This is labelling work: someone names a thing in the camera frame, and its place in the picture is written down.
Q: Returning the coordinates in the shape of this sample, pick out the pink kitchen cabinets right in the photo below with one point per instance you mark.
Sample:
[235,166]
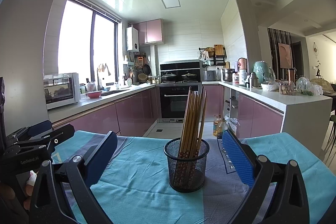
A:
[254,117]

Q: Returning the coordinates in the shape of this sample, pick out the pink kitchen cabinets left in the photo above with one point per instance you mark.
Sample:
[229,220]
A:
[133,112]

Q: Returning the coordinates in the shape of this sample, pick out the black built-in oven stove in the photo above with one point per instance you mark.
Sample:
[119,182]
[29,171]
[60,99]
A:
[177,79]

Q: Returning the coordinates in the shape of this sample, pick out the pink kitchen cabinets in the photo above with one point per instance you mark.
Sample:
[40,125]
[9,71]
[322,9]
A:
[254,117]
[133,112]

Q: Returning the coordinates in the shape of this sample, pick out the white water heater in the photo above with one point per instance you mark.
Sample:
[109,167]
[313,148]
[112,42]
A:
[132,44]

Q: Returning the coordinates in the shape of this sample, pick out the cooking oil bottle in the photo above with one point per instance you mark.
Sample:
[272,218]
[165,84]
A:
[219,126]

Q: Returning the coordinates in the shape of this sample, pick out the silver toaster oven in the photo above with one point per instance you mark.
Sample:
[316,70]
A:
[61,90]

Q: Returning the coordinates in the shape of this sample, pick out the pink bowl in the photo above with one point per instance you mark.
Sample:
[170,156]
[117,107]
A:
[94,94]

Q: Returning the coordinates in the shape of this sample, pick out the kitchen window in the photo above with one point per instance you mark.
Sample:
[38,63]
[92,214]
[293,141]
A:
[87,44]

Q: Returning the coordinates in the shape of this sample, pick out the grey refrigerator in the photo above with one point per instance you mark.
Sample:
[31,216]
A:
[23,28]

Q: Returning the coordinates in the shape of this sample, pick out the steel stock pot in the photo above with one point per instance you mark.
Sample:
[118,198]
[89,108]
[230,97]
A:
[228,74]

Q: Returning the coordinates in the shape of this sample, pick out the teal and grey tablecloth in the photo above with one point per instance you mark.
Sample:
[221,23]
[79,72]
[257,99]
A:
[134,187]

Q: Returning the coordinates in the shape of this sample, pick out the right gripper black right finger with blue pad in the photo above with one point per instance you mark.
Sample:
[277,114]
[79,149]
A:
[289,203]

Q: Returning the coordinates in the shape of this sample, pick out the bamboo chopstick red floral end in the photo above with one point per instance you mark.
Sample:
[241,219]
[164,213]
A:
[198,120]
[202,123]
[183,132]
[192,127]
[185,121]
[189,142]
[186,144]
[179,168]
[193,145]
[195,107]

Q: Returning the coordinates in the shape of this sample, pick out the mint green kettle appliance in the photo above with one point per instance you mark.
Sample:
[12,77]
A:
[263,72]

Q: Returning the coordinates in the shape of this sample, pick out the pink thermos jug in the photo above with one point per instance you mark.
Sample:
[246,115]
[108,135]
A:
[242,67]

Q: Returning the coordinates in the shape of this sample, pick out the pink upper cabinet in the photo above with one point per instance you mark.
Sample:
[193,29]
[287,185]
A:
[150,32]

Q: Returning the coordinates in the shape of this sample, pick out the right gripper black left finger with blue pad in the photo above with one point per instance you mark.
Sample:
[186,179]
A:
[49,203]

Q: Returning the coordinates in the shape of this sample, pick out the black mesh utensil holder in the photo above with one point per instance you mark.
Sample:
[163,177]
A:
[186,175]

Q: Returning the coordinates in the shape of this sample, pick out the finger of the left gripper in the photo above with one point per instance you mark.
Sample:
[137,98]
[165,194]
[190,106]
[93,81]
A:
[58,136]
[36,129]

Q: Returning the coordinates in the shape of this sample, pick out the black wall rack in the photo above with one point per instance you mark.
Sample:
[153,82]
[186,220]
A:
[213,56]

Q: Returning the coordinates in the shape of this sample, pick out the person's left hand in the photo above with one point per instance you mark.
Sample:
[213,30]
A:
[17,194]

